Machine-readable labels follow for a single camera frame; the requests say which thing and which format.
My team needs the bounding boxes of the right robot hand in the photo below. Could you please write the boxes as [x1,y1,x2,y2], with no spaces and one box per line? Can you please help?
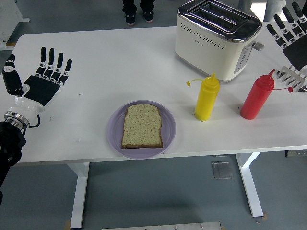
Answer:
[266,0,307,72]

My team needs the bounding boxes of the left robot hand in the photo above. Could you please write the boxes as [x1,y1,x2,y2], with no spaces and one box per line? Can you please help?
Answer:
[2,46,73,119]

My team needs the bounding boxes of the cream two-slot toaster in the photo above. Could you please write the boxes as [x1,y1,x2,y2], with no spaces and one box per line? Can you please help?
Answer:
[174,0,265,84]

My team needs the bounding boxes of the bread slice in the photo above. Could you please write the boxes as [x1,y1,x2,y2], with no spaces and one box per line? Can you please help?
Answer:
[120,104,164,149]

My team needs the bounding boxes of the lilac round plate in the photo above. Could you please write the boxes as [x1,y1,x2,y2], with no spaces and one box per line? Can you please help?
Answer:
[106,100,177,160]

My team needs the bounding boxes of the white machine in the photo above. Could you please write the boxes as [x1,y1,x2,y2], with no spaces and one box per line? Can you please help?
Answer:
[0,0,31,52]

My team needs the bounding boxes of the metal toast rack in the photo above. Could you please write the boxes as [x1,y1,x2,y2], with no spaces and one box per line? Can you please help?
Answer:
[275,66,307,93]

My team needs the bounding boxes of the red squeeze bottle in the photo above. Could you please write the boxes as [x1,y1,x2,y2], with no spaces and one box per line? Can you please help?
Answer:
[239,69,294,120]

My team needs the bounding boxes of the grey power strip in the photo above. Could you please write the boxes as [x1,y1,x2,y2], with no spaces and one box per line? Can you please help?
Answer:
[284,149,307,158]

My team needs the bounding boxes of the yellow squeeze bottle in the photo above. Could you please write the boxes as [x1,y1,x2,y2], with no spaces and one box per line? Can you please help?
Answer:
[186,72,220,121]

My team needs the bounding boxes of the white table leg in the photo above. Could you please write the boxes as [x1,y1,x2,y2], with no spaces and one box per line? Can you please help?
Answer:
[66,162,91,229]
[234,153,264,218]

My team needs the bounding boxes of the metal floor hatch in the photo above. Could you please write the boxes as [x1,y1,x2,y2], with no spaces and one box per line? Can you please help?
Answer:
[211,161,234,180]

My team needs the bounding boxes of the metal base plate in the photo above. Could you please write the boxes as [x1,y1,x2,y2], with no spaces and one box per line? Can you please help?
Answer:
[100,221,223,230]

